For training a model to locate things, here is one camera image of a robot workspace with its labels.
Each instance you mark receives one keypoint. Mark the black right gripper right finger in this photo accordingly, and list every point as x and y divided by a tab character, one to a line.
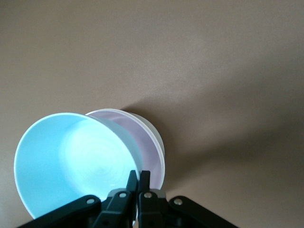
152	209

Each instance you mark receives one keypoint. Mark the white bowl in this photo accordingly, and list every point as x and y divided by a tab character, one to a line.
155	136

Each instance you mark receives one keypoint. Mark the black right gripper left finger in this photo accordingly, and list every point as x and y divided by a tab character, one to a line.
116	209

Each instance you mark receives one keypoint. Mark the blue bowl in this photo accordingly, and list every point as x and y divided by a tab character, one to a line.
71	154

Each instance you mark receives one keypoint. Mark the brown table cover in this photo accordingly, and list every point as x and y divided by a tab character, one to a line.
142	47

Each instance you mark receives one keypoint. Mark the pink bowl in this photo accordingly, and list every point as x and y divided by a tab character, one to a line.
147	147

